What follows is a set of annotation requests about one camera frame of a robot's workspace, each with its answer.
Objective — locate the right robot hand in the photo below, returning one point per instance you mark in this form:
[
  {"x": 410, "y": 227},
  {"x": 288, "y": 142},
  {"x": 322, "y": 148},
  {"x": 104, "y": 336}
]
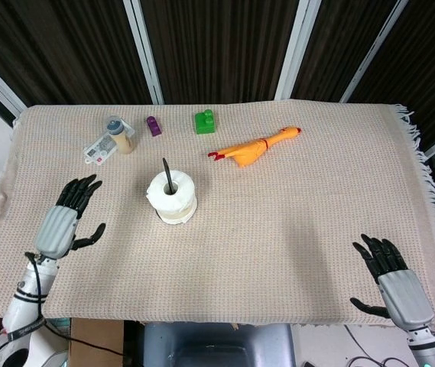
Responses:
[{"x": 402, "y": 294}]

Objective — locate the clear plastic packaged item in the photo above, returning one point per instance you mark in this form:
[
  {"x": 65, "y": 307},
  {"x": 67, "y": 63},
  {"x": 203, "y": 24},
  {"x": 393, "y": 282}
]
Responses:
[{"x": 100, "y": 149}]

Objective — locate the brown cardboard box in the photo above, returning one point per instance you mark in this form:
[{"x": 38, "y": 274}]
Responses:
[{"x": 95, "y": 342}]

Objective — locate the beige waffle weave tablecloth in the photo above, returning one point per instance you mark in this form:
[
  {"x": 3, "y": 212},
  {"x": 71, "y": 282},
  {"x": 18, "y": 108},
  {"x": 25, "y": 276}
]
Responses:
[{"x": 240, "y": 237}]

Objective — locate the white plastic container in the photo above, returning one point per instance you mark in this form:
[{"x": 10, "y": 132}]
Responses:
[{"x": 54, "y": 357}]

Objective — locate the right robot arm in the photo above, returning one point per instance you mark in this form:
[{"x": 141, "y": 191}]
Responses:
[{"x": 429, "y": 348}]

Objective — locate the purple toy block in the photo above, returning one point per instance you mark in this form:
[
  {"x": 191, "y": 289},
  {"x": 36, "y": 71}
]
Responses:
[{"x": 154, "y": 125}]

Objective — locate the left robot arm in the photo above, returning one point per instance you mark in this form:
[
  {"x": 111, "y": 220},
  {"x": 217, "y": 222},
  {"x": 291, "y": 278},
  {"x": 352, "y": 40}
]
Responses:
[{"x": 18, "y": 317}]

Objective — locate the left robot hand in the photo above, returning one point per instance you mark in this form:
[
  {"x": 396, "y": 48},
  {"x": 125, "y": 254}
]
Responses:
[{"x": 62, "y": 225}]

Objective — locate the white toilet paper roll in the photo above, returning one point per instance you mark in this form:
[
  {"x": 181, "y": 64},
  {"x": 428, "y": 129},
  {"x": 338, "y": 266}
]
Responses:
[{"x": 171, "y": 197}]

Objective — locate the yellow rubber chicken toy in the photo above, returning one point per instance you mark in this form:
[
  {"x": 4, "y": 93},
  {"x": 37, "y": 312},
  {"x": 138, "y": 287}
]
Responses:
[{"x": 257, "y": 148}]

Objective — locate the grey plastic chair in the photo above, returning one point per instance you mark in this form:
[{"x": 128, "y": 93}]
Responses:
[{"x": 217, "y": 344}]

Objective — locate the beige bottle with grey cap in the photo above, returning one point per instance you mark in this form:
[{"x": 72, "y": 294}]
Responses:
[{"x": 119, "y": 137}]

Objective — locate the green toy building block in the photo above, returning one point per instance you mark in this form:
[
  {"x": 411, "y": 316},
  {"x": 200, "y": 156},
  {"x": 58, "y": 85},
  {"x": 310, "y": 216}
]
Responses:
[{"x": 205, "y": 121}]

